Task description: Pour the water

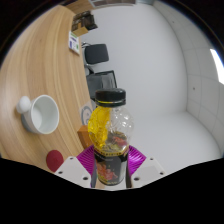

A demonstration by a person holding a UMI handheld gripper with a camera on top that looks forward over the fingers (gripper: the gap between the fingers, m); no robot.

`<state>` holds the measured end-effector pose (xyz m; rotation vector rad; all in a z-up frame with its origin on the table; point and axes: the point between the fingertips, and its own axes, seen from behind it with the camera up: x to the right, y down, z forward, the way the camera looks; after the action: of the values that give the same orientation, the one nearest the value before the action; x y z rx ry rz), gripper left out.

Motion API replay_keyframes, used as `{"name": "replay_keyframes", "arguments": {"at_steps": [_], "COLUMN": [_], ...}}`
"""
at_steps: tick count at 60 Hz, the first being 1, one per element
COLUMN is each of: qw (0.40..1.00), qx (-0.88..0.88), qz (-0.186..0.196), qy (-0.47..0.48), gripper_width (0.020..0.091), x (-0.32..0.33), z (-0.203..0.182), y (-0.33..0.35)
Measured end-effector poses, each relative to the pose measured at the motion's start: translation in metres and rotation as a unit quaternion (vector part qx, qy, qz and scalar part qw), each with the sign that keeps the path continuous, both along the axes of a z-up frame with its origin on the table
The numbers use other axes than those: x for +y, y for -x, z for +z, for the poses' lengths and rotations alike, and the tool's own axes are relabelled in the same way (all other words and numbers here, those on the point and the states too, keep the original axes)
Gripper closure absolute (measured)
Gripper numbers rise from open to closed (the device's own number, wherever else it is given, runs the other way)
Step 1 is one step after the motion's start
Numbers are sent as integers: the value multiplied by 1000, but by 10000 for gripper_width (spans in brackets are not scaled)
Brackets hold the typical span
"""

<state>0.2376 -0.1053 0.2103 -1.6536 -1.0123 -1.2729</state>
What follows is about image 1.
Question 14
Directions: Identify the clear black-capped drink bottle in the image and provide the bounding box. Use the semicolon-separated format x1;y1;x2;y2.
87;87;135;186

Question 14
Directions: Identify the black office chair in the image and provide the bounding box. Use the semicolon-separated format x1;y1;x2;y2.
81;43;110;76

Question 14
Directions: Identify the white grey-patterned mug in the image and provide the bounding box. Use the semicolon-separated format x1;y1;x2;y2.
15;94;60;135

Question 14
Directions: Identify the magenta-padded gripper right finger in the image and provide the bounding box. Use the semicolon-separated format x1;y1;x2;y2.
127;144;167;189

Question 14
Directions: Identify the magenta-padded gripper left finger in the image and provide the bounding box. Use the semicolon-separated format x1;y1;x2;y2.
54;144;97;189

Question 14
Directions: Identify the white green leaflet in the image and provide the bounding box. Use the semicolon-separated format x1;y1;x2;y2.
68;30;81;55

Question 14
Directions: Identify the flat round red coaster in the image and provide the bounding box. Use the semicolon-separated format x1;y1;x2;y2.
45;149;65;173

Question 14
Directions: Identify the round grey printed disc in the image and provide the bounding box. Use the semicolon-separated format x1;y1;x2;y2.
80;101;94;126

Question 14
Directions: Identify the grey mesh office chair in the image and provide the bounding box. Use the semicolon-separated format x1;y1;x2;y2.
85;70;118;101

